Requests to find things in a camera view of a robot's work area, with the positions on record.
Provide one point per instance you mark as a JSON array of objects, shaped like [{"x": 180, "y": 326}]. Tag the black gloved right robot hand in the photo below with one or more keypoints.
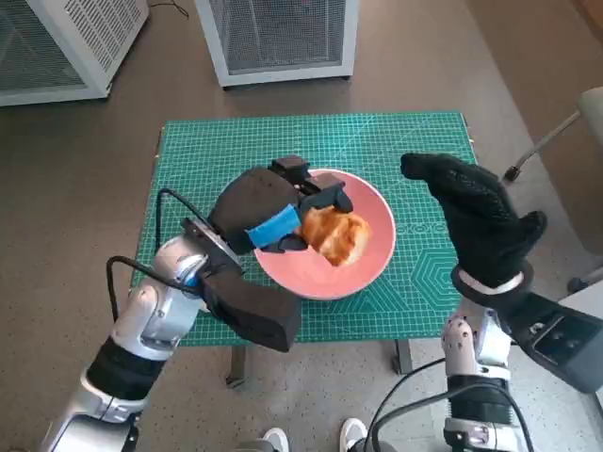
[{"x": 480, "y": 221}]

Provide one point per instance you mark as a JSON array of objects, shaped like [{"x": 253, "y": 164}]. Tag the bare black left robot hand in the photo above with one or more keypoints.
[{"x": 254, "y": 207}]

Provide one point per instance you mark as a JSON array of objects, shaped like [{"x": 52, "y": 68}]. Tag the orange braided toy bread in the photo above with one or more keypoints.
[{"x": 339, "y": 235}]

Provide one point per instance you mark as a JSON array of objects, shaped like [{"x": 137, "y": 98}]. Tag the pink bowl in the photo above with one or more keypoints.
[{"x": 372, "y": 221}]

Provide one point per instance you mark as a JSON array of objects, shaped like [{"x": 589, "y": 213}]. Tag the green cutting mat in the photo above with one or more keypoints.
[{"x": 212, "y": 141}]

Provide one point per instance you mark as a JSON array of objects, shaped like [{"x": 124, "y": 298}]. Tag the white desk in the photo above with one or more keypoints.
[{"x": 586, "y": 306}]

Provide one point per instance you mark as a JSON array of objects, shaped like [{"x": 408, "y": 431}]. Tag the grey chair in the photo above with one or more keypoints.
[{"x": 594, "y": 141}]

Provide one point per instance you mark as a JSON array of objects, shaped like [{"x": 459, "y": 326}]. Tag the metal table leg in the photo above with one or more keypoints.
[
  {"x": 402, "y": 356},
  {"x": 235, "y": 367}
]

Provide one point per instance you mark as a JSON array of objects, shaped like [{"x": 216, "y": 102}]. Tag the white mesh cabinet with louvres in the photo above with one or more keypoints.
[{"x": 94, "y": 37}]

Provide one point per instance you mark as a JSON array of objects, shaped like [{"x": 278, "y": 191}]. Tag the white shoe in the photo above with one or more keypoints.
[
  {"x": 275, "y": 440},
  {"x": 353, "y": 433}
]

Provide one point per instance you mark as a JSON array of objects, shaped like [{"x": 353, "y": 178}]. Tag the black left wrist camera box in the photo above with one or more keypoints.
[{"x": 264, "y": 315}]

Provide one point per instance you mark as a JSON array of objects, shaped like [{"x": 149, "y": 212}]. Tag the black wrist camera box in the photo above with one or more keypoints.
[
  {"x": 560, "y": 348},
  {"x": 264, "y": 315}
]

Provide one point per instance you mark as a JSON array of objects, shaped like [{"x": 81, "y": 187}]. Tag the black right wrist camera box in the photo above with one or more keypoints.
[{"x": 560, "y": 348}]

